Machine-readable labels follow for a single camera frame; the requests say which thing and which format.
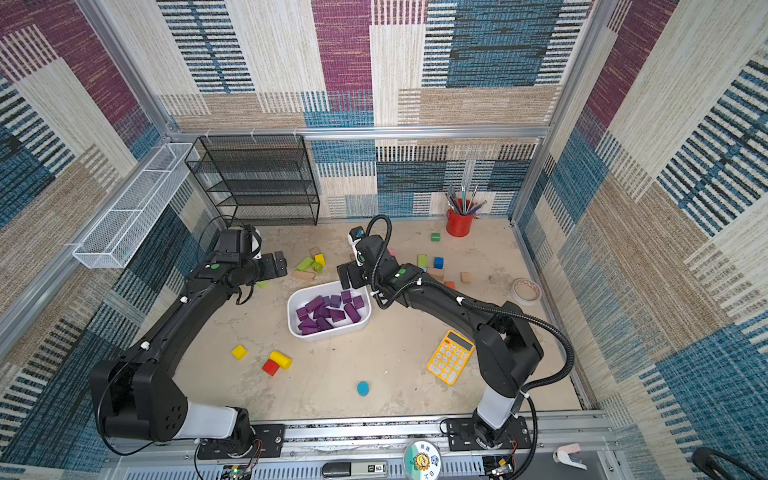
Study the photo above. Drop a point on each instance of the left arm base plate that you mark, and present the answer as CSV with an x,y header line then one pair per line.
x,y
263,441

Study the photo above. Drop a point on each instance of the blue round block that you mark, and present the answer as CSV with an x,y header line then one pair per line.
x,y
363,388

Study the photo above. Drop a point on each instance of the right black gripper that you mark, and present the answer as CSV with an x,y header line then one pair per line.
x,y
349,273

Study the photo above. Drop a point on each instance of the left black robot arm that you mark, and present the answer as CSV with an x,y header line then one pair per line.
x,y
135,395

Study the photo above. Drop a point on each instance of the red pen cup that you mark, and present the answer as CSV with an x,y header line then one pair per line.
x,y
457,225

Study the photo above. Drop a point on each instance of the white plastic storage bin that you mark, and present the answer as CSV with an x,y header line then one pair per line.
x,y
328,310

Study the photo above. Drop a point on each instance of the round green sticker badge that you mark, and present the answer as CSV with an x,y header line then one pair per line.
x,y
422,461

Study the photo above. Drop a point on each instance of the black wire shelf rack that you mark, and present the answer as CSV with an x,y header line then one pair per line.
x,y
264,180

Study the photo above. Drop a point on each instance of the white mesh wall basket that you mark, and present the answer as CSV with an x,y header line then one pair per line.
x,y
114,240

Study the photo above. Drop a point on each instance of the yellow small cube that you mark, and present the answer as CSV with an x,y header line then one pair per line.
x,y
239,352

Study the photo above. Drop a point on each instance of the yellow calculator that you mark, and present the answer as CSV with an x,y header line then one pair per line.
x,y
450,357

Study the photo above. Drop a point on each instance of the red cube block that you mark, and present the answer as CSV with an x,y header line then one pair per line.
x,y
270,367

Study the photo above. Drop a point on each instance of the roll of tape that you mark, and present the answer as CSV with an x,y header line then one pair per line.
x,y
526,292

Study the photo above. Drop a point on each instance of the lime green brick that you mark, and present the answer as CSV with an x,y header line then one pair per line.
x,y
305,264

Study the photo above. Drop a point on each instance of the long natural wood brick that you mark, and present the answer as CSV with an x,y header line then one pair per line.
x,y
304,276

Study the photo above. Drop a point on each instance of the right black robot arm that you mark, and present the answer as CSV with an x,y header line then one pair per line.
x,y
507,349

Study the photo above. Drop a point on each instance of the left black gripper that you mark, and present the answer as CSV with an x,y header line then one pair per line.
x,y
272,270

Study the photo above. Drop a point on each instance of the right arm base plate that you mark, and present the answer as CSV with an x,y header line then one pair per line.
x,y
471,433

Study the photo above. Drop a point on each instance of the small purple cube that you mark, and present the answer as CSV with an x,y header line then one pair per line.
x,y
337,315

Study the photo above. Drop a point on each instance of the yellow cylinder block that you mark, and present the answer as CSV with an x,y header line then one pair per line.
x,y
282,360

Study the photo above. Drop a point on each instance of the long purple brick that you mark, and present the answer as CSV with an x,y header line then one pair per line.
x,y
308,328

